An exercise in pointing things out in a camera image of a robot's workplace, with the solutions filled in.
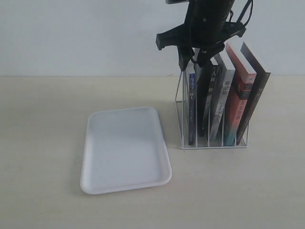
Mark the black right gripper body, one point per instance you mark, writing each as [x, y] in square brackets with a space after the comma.
[206, 32]

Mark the white plastic tray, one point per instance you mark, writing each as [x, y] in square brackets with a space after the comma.
[124, 150]

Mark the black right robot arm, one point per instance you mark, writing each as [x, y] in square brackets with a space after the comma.
[200, 8]

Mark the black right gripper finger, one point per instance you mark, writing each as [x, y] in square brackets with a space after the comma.
[185, 54]
[206, 53]

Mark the dark brown cover book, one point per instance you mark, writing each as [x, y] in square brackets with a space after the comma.
[259, 84]

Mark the white wire book rack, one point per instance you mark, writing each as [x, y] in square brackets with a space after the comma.
[182, 113]

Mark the grey white spine book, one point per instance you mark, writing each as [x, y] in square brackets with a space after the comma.
[222, 86]

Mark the red orange spine book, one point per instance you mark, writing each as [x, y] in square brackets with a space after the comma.
[241, 86]

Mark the blue spine book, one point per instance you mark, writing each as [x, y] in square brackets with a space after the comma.
[190, 77]

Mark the black cover book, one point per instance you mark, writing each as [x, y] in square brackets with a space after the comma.
[206, 73]

